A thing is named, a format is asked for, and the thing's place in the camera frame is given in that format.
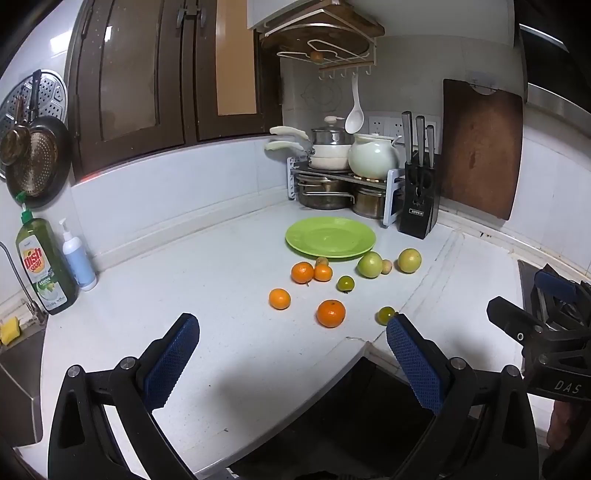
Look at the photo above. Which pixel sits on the steel stock pot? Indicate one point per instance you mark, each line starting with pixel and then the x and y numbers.
pixel 369 203

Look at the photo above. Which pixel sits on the small orange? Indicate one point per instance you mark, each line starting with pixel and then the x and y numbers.
pixel 323 273

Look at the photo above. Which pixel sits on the black knife block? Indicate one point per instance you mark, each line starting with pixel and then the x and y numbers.
pixel 415 217

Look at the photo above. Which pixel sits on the steel pot with glass lid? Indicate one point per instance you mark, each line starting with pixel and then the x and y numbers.
pixel 330 137

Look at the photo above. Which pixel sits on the green plate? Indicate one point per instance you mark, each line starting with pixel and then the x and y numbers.
pixel 330 237

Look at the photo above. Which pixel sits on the steel sink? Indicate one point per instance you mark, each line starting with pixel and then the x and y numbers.
pixel 21 387

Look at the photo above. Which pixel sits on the brown glass cabinet door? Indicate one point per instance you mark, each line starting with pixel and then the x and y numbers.
pixel 124 69
pixel 235 60

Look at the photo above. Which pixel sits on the black kitchen scissors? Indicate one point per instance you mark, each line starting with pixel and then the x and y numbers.
pixel 419 182

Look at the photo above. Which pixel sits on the yellow sponge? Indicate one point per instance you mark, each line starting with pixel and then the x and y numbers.
pixel 9 331

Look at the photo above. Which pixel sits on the white ladle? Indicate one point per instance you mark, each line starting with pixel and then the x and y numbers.
pixel 354 120

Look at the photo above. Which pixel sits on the perforated metal steamer plate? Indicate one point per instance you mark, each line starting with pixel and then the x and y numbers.
pixel 48 92

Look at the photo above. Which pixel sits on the white ceramic pot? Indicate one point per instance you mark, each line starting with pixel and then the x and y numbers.
pixel 371 157

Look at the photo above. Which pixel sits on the green dish soap bottle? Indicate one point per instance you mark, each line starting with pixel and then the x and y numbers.
pixel 44 267

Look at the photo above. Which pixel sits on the green apple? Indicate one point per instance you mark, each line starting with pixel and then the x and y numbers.
pixel 369 264

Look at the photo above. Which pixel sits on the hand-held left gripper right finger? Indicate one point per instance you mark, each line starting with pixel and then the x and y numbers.
pixel 415 364

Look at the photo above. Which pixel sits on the small green tomato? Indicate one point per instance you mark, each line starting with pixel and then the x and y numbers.
pixel 386 315
pixel 345 283

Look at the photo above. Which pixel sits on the white wall socket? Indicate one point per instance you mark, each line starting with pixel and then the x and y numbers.
pixel 383 124

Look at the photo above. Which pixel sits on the dark brown wall cabinet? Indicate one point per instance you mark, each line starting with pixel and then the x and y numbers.
pixel 184 69

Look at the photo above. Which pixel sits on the round yellow-green fruit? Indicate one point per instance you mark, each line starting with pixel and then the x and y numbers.
pixel 409 261

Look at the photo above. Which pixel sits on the steel range hood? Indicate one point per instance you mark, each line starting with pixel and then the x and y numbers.
pixel 554 94

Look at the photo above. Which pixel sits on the steel faucet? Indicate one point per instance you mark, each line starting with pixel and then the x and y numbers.
pixel 30 300

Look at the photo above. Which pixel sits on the black frying pan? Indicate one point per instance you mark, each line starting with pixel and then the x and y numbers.
pixel 39 161

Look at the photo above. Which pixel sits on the person's right hand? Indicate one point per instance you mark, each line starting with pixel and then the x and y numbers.
pixel 561 422

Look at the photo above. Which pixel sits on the small copper strainer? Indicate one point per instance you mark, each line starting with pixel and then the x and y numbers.
pixel 14 145

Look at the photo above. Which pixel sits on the white pump bottle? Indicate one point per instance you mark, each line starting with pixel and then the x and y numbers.
pixel 78 265

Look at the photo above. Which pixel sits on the grey pot rack shelf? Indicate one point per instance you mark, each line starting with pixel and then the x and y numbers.
pixel 392 198

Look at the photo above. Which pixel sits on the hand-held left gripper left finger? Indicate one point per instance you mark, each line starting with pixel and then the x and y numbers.
pixel 171 364

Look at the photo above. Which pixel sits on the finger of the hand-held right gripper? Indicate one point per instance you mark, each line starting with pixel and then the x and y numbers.
pixel 554 284
pixel 508 314

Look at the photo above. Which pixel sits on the brown wooden cutting board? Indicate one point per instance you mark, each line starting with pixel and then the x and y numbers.
pixel 480 152

